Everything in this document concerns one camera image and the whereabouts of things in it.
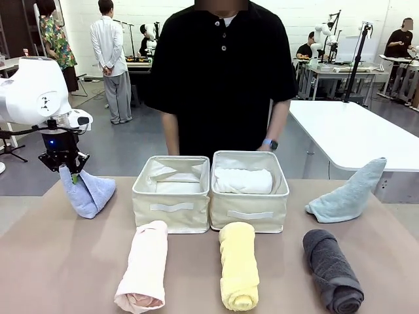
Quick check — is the lavender triangle towel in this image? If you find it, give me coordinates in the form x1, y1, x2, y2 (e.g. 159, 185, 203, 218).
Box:
59, 166, 117, 219

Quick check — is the pink towel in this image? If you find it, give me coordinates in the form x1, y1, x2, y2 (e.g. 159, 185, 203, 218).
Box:
113, 220, 169, 311

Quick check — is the yellow towel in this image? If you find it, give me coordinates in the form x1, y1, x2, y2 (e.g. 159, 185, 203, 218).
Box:
218, 221, 260, 310

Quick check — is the black floor tripod stand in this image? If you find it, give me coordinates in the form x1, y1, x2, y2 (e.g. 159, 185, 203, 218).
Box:
0, 129, 29, 164

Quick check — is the cream fabric storage bin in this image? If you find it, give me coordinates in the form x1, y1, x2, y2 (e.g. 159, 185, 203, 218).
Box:
209, 150, 290, 234
132, 155, 211, 235

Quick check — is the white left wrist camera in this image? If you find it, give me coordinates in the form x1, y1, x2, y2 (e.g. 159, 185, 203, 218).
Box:
67, 110, 94, 132

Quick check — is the dark grey towel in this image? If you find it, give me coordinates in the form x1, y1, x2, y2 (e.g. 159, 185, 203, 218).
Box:
302, 228, 365, 314

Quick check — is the man in white shirt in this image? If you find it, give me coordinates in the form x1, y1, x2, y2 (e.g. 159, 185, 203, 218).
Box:
89, 0, 134, 125

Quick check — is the standing person in black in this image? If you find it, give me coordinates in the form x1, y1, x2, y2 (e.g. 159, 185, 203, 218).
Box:
383, 17, 417, 60

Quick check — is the black tripod pole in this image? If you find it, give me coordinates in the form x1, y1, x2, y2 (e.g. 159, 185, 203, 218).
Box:
341, 24, 374, 104

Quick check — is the light blue triangle towel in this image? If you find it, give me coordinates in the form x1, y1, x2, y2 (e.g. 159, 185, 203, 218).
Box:
304, 157, 388, 224

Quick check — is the person's left forearm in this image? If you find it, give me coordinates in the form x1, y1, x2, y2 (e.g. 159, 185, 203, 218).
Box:
261, 99, 292, 148

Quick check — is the person torso black polo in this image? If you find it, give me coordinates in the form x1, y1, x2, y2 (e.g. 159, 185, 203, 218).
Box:
143, 0, 299, 157

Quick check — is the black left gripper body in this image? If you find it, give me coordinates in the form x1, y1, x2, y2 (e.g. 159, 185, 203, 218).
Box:
41, 130, 80, 166

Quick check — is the white rolled towel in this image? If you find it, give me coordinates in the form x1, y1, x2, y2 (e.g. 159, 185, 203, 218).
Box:
213, 167, 274, 194

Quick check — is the seated person in black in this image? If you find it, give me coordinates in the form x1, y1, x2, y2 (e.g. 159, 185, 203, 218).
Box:
295, 31, 317, 60

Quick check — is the person's right forearm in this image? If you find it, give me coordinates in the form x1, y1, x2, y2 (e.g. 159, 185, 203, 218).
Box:
161, 112, 181, 156

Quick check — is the white background humanoid robot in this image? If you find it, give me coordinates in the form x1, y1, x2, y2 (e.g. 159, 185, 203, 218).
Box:
138, 22, 162, 63

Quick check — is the white folded towel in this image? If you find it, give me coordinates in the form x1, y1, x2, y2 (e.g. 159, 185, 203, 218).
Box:
153, 179, 202, 197

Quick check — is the woman in floral shirt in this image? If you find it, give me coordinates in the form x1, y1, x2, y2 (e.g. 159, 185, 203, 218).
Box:
35, 0, 80, 94

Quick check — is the white side table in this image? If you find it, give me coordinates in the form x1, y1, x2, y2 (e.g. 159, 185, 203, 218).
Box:
287, 99, 419, 204

